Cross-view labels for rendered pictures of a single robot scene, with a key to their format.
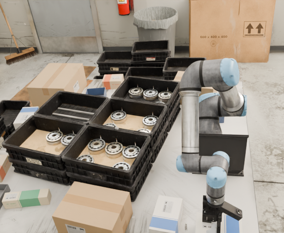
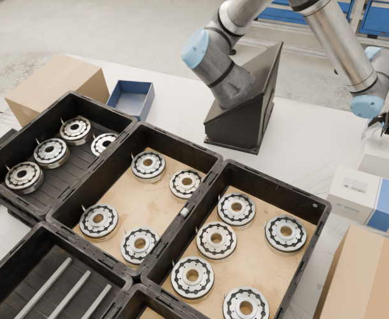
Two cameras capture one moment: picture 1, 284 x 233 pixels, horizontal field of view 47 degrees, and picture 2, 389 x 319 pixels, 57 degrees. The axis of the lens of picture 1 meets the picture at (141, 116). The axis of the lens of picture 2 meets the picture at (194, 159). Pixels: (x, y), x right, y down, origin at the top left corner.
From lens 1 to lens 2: 153 cm
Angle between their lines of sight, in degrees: 57
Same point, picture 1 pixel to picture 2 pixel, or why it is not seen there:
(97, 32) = not seen: outside the picture
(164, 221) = (385, 195)
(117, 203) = (381, 247)
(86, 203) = (384, 307)
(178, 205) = (351, 171)
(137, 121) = (131, 190)
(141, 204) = not seen: hidden behind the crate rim
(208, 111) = (224, 57)
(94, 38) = not seen: outside the picture
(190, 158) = (381, 83)
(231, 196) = (308, 124)
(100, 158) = (231, 276)
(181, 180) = (268, 170)
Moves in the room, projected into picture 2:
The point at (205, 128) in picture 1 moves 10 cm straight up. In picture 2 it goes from (245, 79) to (246, 52)
